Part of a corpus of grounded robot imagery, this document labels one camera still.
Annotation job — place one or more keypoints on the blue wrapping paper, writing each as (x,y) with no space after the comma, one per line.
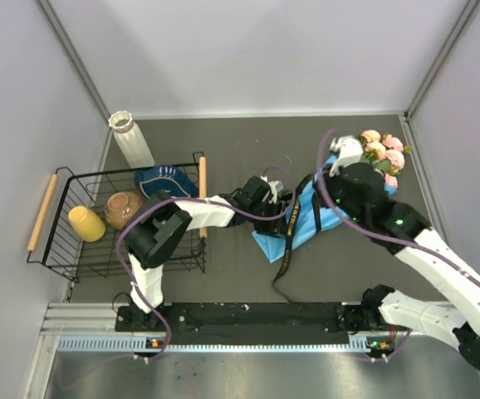
(274,248)

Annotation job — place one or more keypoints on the yellow cup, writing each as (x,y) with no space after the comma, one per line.
(86,223)

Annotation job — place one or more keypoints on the white ribbed ceramic vase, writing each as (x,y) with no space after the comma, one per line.
(131,141)

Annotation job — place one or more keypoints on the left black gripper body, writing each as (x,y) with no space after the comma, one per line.
(255,208)

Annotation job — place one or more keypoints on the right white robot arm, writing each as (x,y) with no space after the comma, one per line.
(409,236)

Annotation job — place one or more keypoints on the pink and brown flower bouquet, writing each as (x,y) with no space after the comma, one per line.
(385,153)

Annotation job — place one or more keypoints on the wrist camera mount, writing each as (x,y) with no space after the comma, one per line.
(275,188)
(348,150)

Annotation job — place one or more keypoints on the black ribbon gold lettering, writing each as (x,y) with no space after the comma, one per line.
(291,229)

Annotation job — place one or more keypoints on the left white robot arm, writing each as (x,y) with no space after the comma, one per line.
(149,239)

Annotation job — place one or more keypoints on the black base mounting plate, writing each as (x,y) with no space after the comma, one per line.
(262,323)

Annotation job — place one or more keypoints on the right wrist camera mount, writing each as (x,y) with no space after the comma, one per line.
(348,150)

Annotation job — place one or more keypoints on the blue leaf-pattern plate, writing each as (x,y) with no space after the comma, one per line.
(165,178)

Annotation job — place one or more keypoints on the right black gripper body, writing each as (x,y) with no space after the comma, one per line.
(335,186)

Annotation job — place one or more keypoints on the brown ceramic bowl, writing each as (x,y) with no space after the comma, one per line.
(121,207)

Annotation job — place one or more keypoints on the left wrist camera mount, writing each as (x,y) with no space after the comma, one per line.
(275,188)

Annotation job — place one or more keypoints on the aluminium slotted rail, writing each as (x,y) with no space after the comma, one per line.
(118,327)

